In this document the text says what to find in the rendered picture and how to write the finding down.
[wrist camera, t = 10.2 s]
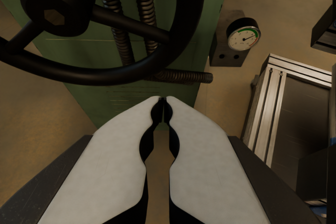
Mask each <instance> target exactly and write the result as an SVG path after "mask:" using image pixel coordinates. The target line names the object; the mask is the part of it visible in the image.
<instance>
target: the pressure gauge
mask: <svg viewBox="0 0 336 224"><path fill-rule="evenodd" d="M252 36H253V37H252ZM226 37H227V44H228V46H229V47H230V48H231V49H232V50H235V51H245V50H248V49H250V48H252V47H254V46H255V45H256V44H257V43H258V42H259V41H260V39H261V31H260V30H259V27H258V23H257V22H256V20H254V19H253V18H250V17H243V18H239V19H237V20H235V21H233V22H232V23H231V24H230V25H229V26H228V28H227V30H226ZM249 37H250V38H249ZM243 38H245V39H246V40H245V41H243ZM247 38H248V39H247Z"/></svg>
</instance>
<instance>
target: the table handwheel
mask: <svg viewBox="0 0 336 224"><path fill-rule="evenodd" d="M20 3H21V6H22V8H23V10H24V12H25V13H26V15H27V16H28V17H29V18H30V20H29V21H28V22H27V23H26V24H25V26H24V27H23V28H22V29H21V30H20V31H19V32H18V33H17V34H16V35H15V36H14V37H13V38H12V39H11V40H10V41H8V40H6V39H4V38H3V37H1V36H0V61H2V62H4V63H6V64H8V65H11V66H13V67H15V68H18V69H20V70H23V71H25V72H28V73H31V74H34V75H37V76H40V77H43V78H47V79H50V80H54V81H58V82H63V83H68V84H74V85H82V86H96V87H105V86H118V85H125V84H130V83H134V82H137V81H141V80H143V79H146V78H148V77H151V76H153V75H155V74H157V73H158V72H160V71H162V70H163V69H165V68H166V67H167V66H169V65H170V64H171V63H172V62H174V61H175V60H176V59H177V58H178V57H179V56H180V55H181V53H182V52H183V51H184V50H185V48H186V47H187V46H188V44H189V43H190V41H191V39H192V37H193V35H194V33H195V31H196V29H197V27H198V24H199V21H200V18H201V15H202V11H203V6H204V0H176V10H175V15H174V19H173V23H172V26H171V28H170V30H169V31H167V30H164V29H161V28H158V27H155V26H152V25H149V24H147V23H144V22H141V21H138V20H135V19H132V18H130V17H127V16H125V15H122V14H120V13H117V12H115V11H112V10H110V9H107V8H105V7H102V6H100V5H97V4H95V3H96V0H20ZM90 20H91V21H93V22H96V23H99V24H103V25H106V26H109V27H112V28H116V29H119V30H122V31H125V32H129V33H132V34H135V35H137V36H140V37H143V38H146V39H149V40H151V41H154V42H157V43H160V44H161V45H160V46H159V47H158V48H157V49H156V50H155V51H153V52H152V53H151V54H149V55H148V56H146V57H145V58H143V59H141V60H139V61H137V62H134V63H131V64H128V65H124V66H120V67H113V68H85V67H78V66H72V65H67V64H63V63H59V62H56V61H53V60H49V59H47V58H44V57H41V56H39V55H36V54H34V53H31V52H29V51H27V50H25V49H24V48H25V47H26V46H27V45H28V44H29V43H30V42H31V41H32V40H33V39H35V38H36V37H37V36H38V35H39V34H41V33H42V32H43V31H46V32H48V33H50V34H53V35H56V36H60V37H77V36H79V35H81V34H83V33H84V32H85V31H86V30H87V28H88V26H89V23H90Z"/></svg>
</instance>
